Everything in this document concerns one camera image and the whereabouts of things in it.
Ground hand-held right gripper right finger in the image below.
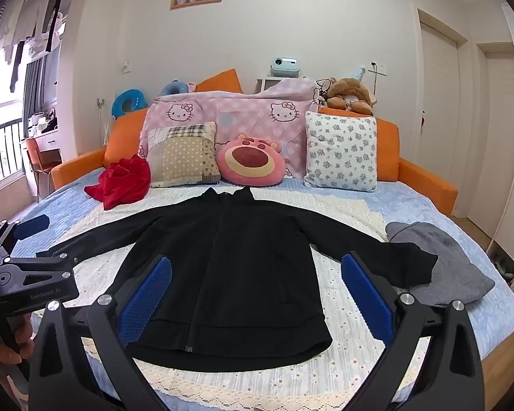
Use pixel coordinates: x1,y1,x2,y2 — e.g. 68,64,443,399
340,250,486,411

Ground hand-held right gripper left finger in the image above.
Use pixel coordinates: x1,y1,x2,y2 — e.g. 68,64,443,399
28,253,174,411

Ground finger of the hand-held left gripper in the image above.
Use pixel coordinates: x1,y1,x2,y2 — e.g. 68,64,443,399
0,252,78,296
0,214,51,262

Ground black zip jacket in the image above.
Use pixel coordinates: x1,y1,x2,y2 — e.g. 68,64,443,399
38,186,438,371

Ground metal clothes pole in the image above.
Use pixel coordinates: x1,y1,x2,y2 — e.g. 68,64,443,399
95,98,109,146

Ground row of hanging clothes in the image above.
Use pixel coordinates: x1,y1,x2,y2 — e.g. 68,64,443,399
0,0,67,95

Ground person's left hand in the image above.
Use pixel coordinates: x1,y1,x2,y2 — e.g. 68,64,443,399
0,312,36,365

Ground orange chair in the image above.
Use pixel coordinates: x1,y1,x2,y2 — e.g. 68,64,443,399
23,137,63,201

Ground white daisy quilt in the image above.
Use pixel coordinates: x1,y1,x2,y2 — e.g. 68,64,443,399
30,186,433,411

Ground white desk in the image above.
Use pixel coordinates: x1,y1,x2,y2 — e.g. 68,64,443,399
21,134,63,167

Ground grey garment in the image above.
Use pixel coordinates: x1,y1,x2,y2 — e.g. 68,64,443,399
386,221,496,307

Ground black balcony railing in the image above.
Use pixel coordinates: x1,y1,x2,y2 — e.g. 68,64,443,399
0,115,25,181

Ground red garment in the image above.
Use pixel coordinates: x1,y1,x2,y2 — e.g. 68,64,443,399
84,154,151,210

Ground grey curtain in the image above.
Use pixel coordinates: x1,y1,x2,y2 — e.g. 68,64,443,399
23,58,60,138

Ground white floral pillow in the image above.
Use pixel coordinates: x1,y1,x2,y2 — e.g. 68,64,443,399
303,111,378,192

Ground patchwork pillow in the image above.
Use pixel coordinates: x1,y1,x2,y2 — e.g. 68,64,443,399
147,121,221,188

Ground pink bear plush pillow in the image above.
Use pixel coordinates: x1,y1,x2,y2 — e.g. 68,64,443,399
215,134,287,188

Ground white door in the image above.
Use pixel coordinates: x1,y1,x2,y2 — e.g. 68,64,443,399
416,8,470,219
475,42,514,240

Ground blue neck pillow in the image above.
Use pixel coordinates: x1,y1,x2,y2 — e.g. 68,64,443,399
160,80,190,96

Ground brown plush toy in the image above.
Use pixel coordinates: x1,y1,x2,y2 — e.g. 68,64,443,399
326,66,377,115

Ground pink cat print blanket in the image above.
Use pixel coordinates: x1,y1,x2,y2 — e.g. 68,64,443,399
138,78,322,180

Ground orange cushion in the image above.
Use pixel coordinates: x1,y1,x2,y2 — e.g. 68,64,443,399
196,69,244,94

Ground white shelf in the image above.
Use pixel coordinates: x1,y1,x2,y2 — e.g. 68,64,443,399
256,76,311,94

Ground light blue projector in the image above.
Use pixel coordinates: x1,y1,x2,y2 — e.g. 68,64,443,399
271,57,299,78

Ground orange sofa bed frame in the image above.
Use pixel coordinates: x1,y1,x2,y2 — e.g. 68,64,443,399
51,107,459,217

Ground blue swim ring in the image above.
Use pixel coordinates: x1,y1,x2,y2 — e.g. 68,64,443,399
111,89,148,117

